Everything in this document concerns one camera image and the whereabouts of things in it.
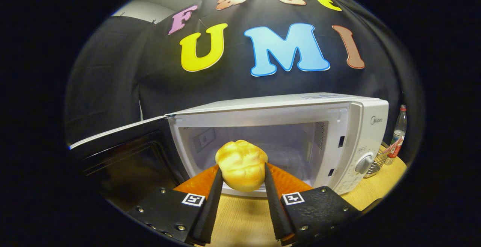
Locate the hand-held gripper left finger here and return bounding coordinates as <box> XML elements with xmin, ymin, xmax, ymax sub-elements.
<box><xmin>128</xmin><ymin>164</ymin><xmax>224</xmax><ymax>246</ymax></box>

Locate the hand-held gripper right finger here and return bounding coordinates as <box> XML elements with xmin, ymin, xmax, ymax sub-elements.
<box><xmin>264</xmin><ymin>162</ymin><xmax>361</xmax><ymax>246</ymax></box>

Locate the yellow bread bun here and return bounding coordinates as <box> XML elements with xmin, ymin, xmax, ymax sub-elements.
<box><xmin>215</xmin><ymin>139</ymin><xmax>268</xmax><ymax>192</ymax></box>

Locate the white microwave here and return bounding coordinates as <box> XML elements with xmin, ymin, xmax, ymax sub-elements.
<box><xmin>70</xmin><ymin>92</ymin><xmax>389</xmax><ymax>212</ymax></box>

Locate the red and white striped straw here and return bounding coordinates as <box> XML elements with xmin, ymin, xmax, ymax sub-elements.
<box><xmin>380</xmin><ymin>136</ymin><xmax>404</xmax><ymax>155</ymax></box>

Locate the clear bottle with red label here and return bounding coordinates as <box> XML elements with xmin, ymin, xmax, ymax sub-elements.
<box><xmin>384</xmin><ymin>105</ymin><xmax>407</xmax><ymax>165</ymax></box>

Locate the black backdrop cloth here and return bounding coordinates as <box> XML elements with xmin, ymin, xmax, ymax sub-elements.
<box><xmin>65</xmin><ymin>0</ymin><xmax>421</xmax><ymax>146</ymax></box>

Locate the metal wire utensil holder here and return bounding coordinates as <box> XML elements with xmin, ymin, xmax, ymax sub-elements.
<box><xmin>364</xmin><ymin>144</ymin><xmax>389</xmax><ymax>179</ymax></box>

